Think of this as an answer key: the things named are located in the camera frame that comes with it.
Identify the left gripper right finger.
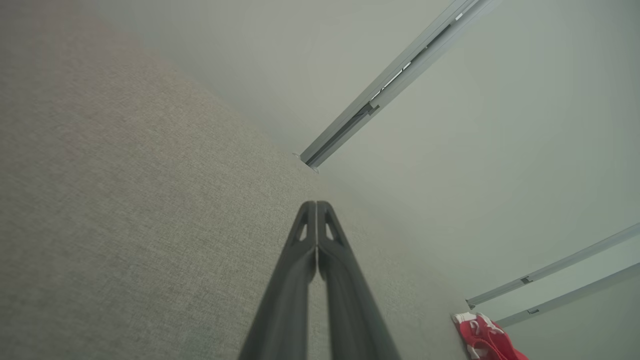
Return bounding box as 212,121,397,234
317,201,401,360

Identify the grey partition post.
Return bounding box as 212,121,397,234
292,0,503,174

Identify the grey partition rail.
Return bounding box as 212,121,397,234
495,262,640,329
465,222,640,310

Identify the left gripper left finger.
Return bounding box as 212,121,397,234
239,201,318,360

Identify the red basketball jersey number 23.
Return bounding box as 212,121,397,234
451,312,530,360

